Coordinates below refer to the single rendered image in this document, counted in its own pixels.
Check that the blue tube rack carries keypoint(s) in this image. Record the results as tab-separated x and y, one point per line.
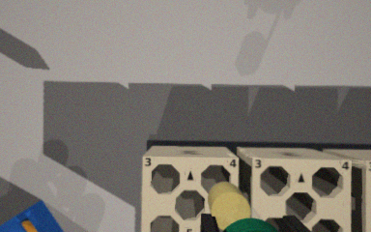
45	224

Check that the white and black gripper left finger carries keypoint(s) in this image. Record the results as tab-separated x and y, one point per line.
208	223

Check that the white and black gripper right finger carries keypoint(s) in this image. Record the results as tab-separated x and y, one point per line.
291	224

